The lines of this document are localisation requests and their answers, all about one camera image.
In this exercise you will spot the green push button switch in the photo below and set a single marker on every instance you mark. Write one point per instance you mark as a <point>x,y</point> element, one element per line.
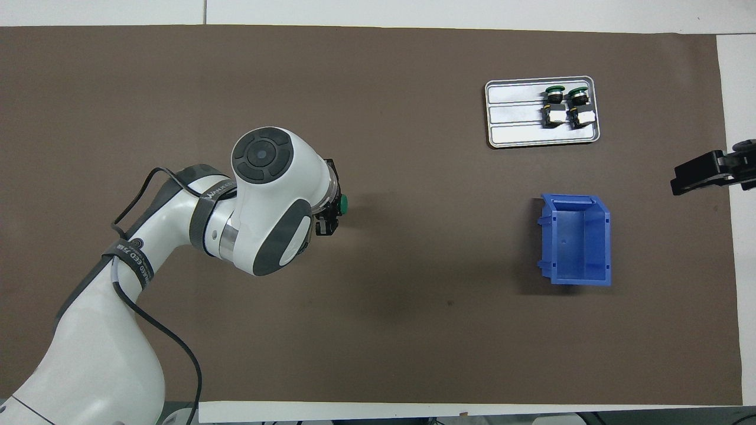
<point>579,107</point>
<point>553,107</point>
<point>342,205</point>

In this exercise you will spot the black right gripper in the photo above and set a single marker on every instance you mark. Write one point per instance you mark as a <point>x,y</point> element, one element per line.
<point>747,168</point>

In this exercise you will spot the blue plastic bin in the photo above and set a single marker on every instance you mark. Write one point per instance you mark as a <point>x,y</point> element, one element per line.
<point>582,248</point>

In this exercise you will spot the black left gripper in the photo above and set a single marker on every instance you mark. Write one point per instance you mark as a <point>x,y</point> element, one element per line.
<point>335,195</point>

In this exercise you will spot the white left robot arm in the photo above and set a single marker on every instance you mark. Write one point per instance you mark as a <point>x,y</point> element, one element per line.
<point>266,195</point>

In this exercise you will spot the silver metal tray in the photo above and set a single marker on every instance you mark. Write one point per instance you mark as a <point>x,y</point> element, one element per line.
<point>514,127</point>

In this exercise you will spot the brown table mat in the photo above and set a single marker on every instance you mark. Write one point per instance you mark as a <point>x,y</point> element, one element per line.
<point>413,88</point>

